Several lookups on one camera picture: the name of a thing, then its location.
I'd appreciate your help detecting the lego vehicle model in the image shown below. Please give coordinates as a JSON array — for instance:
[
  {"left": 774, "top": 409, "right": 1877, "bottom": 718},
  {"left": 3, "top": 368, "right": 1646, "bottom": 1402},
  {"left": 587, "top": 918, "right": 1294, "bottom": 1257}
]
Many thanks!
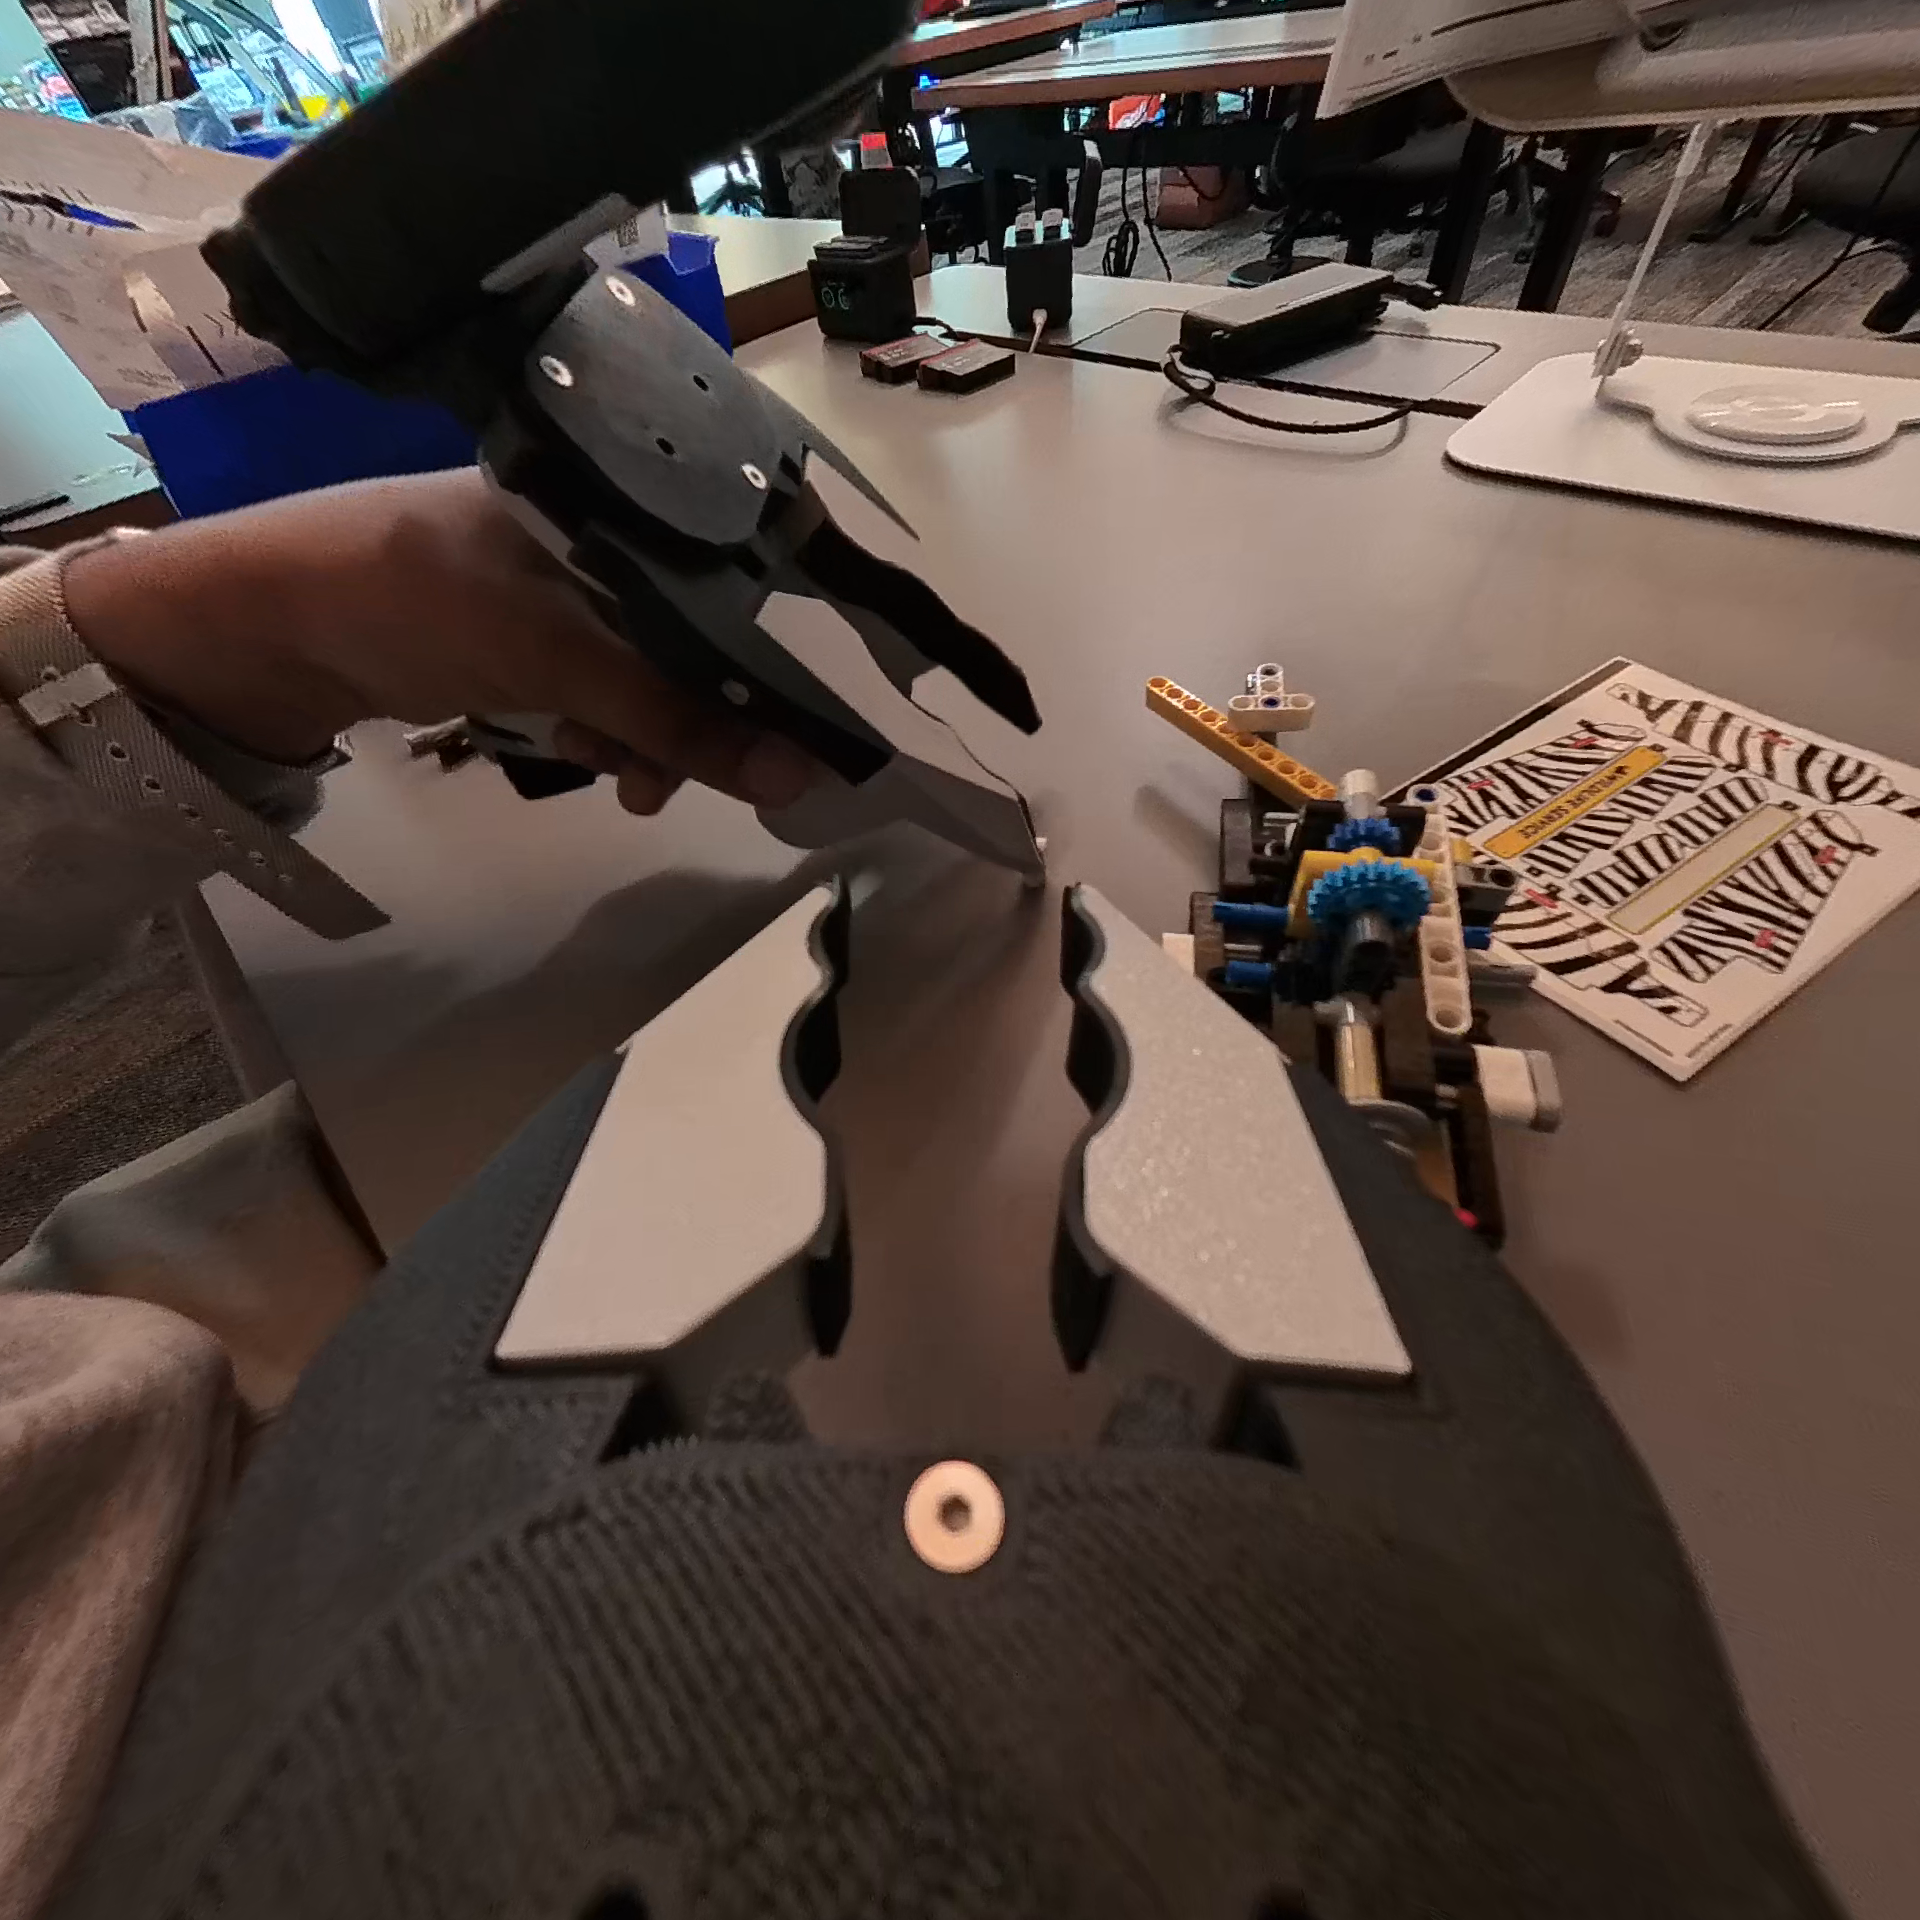
[{"left": 1147, "top": 661, "right": 1566, "bottom": 1248}]

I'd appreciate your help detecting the black battery charger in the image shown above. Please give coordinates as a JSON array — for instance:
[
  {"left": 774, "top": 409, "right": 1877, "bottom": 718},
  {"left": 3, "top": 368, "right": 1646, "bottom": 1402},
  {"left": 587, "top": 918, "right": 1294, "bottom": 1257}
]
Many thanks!
[{"left": 1000, "top": 208, "right": 1080, "bottom": 336}]

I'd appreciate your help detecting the black charging case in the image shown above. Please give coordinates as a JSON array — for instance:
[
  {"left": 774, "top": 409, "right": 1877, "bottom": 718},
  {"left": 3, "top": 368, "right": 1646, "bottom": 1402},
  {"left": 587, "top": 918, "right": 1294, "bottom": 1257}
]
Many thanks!
[{"left": 807, "top": 165, "right": 920, "bottom": 345}]

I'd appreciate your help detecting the white cardboard box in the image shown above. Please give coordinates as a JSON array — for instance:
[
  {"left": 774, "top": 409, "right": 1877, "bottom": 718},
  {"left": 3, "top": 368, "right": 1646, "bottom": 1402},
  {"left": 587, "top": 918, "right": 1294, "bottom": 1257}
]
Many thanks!
[{"left": 0, "top": 113, "right": 289, "bottom": 437}]

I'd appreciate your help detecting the brown desk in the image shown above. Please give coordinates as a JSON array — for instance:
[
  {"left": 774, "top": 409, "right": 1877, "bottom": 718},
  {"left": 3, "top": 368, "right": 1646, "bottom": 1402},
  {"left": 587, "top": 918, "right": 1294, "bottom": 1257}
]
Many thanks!
[{"left": 891, "top": 0, "right": 1352, "bottom": 120}]

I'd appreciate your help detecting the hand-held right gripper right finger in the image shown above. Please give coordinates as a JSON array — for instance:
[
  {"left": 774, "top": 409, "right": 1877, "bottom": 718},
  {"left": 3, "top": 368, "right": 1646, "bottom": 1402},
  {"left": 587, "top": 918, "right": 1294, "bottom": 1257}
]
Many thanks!
[{"left": 1046, "top": 882, "right": 1414, "bottom": 1450}]

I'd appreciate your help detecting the blue storage bin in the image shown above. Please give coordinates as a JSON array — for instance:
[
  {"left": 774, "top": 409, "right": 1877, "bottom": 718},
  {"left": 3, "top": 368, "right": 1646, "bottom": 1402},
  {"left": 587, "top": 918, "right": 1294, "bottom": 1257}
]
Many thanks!
[{"left": 128, "top": 210, "right": 740, "bottom": 520}]

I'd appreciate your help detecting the black power adapter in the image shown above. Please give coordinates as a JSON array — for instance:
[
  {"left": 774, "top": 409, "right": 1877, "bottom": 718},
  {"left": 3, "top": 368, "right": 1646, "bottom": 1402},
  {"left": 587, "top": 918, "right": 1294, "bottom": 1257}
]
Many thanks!
[{"left": 1176, "top": 262, "right": 1397, "bottom": 377}]

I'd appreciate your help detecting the zebra striped sticker sheet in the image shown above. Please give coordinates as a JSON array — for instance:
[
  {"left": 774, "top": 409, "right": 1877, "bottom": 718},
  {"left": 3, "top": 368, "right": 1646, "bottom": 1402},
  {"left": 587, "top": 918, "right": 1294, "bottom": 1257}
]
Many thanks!
[{"left": 1380, "top": 656, "right": 1920, "bottom": 1081}]

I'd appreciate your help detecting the grey wrist strap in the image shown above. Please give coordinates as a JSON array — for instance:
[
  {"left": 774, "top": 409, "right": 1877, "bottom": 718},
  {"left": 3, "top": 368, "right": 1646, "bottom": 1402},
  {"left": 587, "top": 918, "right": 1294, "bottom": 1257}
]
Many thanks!
[{"left": 0, "top": 533, "right": 396, "bottom": 944}]

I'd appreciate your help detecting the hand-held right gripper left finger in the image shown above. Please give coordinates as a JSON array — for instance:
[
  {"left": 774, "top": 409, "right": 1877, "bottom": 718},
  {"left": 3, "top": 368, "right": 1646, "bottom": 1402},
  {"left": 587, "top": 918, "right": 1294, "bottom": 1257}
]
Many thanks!
[{"left": 491, "top": 881, "right": 857, "bottom": 1443}]

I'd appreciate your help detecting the white monitor stand base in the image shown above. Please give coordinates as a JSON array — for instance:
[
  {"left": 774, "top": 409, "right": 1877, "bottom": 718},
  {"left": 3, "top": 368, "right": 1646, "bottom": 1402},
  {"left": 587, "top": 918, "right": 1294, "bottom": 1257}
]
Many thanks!
[{"left": 1444, "top": 120, "right": 1920, "bottom": 544}]

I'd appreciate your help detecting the person's left forearm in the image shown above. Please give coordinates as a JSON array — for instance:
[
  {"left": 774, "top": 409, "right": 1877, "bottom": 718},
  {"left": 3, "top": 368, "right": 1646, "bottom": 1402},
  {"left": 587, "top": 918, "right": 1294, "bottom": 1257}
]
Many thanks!
[{"left": 0, "top": 544, "right": 353, "bottom": 1052}]

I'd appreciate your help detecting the black cable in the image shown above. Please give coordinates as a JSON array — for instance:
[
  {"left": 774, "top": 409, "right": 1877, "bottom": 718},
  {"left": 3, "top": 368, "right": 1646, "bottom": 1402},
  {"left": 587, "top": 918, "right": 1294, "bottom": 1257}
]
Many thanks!
[{"left": 1160, "top": 348, "right": 1414, "bottom": 442}]

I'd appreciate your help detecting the person's grey sweatshirt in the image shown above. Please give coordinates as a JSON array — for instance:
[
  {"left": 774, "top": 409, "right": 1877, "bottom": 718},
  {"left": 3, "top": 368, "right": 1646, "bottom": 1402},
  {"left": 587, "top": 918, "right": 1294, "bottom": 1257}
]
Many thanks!
[{"left": 0, "top": 1083, "right": 384, "bottom": 1920}]

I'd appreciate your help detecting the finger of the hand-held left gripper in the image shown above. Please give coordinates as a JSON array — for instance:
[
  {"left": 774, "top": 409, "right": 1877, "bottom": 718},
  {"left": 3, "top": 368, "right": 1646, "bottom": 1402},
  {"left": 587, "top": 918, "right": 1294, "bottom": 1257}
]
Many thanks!
[
  {"left": 796, "top": 427, "right": 1046, "bottom": 741},
  {"left": 749, "top": 750, "right": 1049, "bottom": 889}
]

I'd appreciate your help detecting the person's left hand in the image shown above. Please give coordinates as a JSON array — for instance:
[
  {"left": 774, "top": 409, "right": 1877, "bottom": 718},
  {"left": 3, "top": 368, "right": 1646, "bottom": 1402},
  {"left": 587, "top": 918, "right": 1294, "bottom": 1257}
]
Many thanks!
[{"left": 59, "top": 470, "right": 830, "bottom": 822}]

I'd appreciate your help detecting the black office chair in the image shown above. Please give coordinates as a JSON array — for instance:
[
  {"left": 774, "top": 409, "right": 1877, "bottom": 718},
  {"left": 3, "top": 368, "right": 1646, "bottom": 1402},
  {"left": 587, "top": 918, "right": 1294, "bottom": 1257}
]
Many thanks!
[{"left": 1789, "top": 123, "right": 1920, "bottom": 341}]

